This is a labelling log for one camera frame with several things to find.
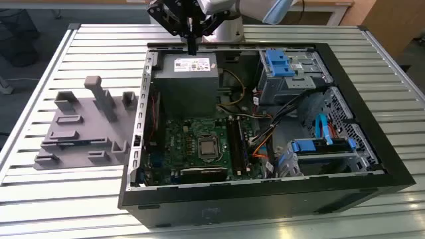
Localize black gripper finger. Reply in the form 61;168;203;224
192;11;231;56
147;1;194;56

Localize black RAM slot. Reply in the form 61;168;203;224
227;116;240;175

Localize blue plastic latch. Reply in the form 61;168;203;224
266;49;296;77

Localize grey power supply unit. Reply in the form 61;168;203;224
152;53;222;120

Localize silver drive cage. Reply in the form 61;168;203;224
259;49;335;105

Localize wooden desk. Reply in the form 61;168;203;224
286;0;355;27

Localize green motherboard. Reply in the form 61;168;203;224
146;116;267;186

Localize grey parts rack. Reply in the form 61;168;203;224
33;76;139;171

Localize black waste bin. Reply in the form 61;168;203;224
0;8;42;68

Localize silver CPU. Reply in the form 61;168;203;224
199;140;216;154

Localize metal socket cover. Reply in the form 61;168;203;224
196;135;222;163

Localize brown wooden cabinet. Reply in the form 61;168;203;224
362;0;425;59

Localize blue disk carrier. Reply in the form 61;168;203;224
291;139;359;153

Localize black graphics card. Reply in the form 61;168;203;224
179;166;230;185

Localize black disk drive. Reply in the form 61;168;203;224
324;139;350;152

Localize silver disk bay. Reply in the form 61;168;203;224
287;138;387;176

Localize black PC case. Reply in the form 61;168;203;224
118;42;419;229

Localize yellow black power wires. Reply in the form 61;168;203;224
218;69;247;113

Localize red black power wire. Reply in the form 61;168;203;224
251;87;268;119

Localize grey white wire bundle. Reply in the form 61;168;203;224
218;103;274;119

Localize black wire bundle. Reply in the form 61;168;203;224
248;89;322;150

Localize blue flat data wire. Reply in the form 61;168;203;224
315;113;334;146

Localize orange data wire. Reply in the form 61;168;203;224
252;135;276;159

